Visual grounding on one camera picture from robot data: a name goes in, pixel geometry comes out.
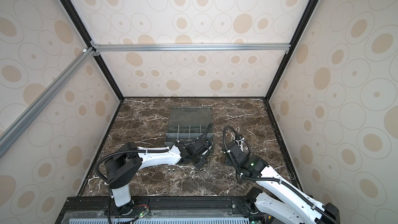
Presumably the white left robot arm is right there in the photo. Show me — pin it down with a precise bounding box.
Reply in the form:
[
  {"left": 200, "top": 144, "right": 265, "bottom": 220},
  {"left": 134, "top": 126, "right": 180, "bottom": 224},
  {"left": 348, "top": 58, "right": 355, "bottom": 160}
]
[{"left": 95, "top": 139, "right": 213, "bottom": 207}]

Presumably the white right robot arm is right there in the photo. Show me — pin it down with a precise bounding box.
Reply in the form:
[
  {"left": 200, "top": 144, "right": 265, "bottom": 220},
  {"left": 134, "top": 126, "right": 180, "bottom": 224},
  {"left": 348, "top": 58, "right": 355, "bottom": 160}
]
[{"left": 223, "top": 141, "right": 340, "bottom": 224}]

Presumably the pile of screws and nuts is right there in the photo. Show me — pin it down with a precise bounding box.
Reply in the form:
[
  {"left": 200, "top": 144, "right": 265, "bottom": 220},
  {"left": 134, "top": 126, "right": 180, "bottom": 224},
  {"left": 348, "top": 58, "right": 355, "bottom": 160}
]
[{"left": 167, "top": 168, "right": 176, "bottom": 173}]

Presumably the clear plastic compartment box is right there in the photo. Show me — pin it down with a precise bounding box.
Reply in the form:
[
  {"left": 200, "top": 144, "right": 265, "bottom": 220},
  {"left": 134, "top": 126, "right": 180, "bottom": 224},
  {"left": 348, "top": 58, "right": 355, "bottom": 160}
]
[{"left": 164, "top": 106, "right": 214, "bottom": 154}]

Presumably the silver aluminium crossbar rear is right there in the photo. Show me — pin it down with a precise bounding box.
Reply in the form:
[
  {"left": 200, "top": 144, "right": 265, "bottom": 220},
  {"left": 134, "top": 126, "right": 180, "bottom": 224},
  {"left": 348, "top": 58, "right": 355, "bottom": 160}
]
[{"left": 94, "top": 43, "right": 290, "bottom": 52}]

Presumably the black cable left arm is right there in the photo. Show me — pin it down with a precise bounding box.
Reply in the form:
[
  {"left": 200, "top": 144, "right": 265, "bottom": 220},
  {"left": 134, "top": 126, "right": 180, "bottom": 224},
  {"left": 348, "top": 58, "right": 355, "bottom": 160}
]
[{"left": 94, "top": 122, "right": 214, "bottom": 184}]

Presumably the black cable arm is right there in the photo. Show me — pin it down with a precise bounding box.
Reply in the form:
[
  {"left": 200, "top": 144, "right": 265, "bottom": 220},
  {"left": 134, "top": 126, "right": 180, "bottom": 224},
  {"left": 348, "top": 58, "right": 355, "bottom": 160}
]
[
  {"left": 222, "top": 125, "right": 340, "bottom": 224},
  {"left": 94, "top": 122, "right": 214, "bottom": 184}
]

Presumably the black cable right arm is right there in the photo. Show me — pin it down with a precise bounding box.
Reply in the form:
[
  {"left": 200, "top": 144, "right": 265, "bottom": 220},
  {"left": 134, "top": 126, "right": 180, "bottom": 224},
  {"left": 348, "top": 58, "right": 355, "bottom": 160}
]
[{"left": 222, "top": 125, "right": 340, "bottom": 224}]

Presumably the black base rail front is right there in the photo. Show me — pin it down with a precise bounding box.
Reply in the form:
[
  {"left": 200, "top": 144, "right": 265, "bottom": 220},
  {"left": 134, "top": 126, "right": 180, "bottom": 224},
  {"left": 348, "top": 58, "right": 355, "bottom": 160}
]
[{"left": 56, "top": 196, "right": 277, "bottom": 224}]

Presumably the black corner frame post left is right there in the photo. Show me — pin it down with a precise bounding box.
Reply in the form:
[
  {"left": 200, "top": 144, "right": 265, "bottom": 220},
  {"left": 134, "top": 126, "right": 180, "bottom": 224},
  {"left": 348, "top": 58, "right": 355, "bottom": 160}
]
[{"left": 60, "top": 0, "right": 124, "bottom": 102}]

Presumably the black corner frame post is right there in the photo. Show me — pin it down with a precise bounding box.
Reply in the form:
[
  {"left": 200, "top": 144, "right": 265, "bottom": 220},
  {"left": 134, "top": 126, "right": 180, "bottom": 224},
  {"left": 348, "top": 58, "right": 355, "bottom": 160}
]
[
  {"left": 265, "top": 0, "right": 320, "bottom": 102},
  {"left": 60, "top": 0, "right": 124, "bottom": 102}
]

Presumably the silver aluminium rail left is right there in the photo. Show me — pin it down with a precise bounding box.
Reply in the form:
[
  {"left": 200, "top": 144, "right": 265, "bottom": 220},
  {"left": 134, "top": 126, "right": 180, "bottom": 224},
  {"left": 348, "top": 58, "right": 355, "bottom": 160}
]
[{"left": 1, "top": 47, "right": 94, "bottom": 157}]

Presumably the black corner frame post right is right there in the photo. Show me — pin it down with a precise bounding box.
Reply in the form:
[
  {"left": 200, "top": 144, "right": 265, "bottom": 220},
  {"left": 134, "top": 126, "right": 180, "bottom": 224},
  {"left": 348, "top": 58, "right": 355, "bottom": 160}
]
[{"left": 265, "top": 0, "right": 320, "bottom": 102}]

